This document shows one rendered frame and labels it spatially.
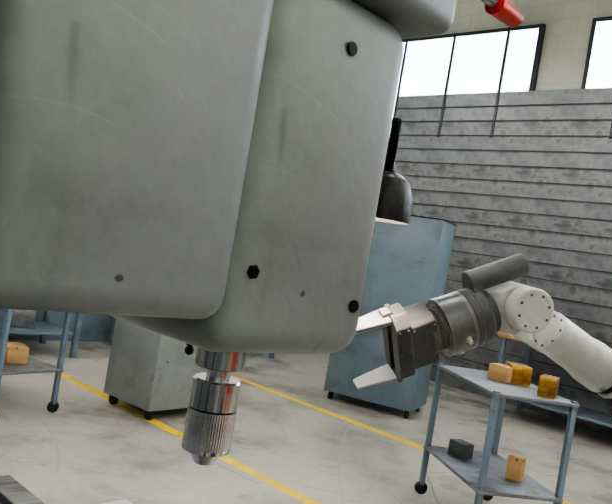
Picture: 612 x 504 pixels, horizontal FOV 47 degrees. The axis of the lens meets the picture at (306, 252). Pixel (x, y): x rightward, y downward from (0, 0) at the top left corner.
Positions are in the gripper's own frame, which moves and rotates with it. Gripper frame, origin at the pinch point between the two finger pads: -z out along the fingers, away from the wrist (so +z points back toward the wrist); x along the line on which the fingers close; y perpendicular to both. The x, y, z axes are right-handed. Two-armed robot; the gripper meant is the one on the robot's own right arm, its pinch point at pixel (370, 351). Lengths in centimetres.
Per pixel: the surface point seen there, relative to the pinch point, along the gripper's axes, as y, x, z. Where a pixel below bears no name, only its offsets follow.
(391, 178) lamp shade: 3.3, 28.1, 4.1
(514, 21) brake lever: 4.6, 43.5, 19.8
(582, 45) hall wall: -617, -214, 520
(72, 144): 32, 52, -28
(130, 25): 28, 57, -22
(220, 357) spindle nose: 21.8, 25.3, -22.0
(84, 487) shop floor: -204, -211, -95
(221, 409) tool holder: 23.9, 21.1, -23.3
